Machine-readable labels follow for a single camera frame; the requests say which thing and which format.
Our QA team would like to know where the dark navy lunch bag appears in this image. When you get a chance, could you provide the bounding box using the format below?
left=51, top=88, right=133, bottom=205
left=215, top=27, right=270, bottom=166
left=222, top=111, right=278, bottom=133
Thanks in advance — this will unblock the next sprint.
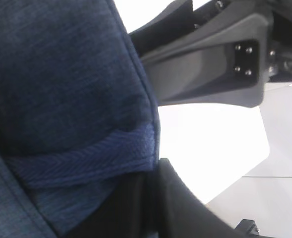
left=0, top=0, right=159, bottom=238

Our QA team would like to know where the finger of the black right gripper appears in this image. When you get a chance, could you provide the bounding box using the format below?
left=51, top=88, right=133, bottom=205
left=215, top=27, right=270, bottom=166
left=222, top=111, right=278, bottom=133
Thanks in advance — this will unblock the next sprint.
left=142, top=11, right=272, bottom=108
left=130, top=0, right=195, bottom=54

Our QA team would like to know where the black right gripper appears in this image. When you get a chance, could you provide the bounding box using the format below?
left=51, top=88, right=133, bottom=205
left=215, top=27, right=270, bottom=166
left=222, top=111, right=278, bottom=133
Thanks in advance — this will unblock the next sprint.
left=195, top=1, right=292, bottom=82

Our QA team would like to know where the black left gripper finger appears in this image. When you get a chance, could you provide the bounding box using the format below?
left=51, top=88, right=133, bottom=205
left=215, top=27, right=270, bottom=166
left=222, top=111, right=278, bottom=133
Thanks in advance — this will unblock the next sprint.
left=158, top=158, right=257, bottom=238

